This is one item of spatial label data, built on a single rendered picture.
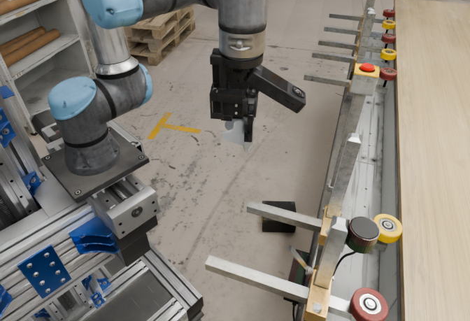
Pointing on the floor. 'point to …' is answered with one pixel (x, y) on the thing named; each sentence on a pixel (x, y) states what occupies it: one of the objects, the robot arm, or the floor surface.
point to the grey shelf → (54, 2)
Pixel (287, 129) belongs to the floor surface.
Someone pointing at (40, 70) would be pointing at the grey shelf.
